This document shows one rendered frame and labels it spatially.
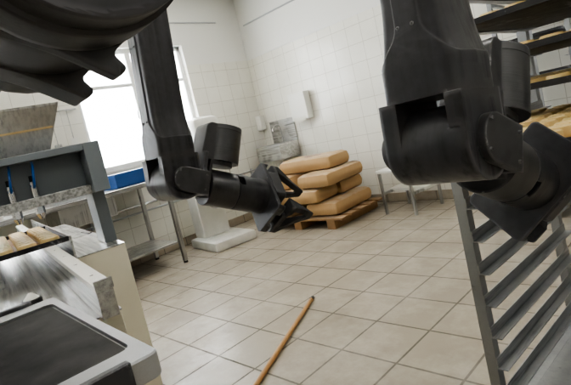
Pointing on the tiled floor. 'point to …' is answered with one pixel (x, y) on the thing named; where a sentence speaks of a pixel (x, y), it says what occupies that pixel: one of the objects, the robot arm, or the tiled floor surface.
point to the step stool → (405, 190)
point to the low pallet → (342, 215)
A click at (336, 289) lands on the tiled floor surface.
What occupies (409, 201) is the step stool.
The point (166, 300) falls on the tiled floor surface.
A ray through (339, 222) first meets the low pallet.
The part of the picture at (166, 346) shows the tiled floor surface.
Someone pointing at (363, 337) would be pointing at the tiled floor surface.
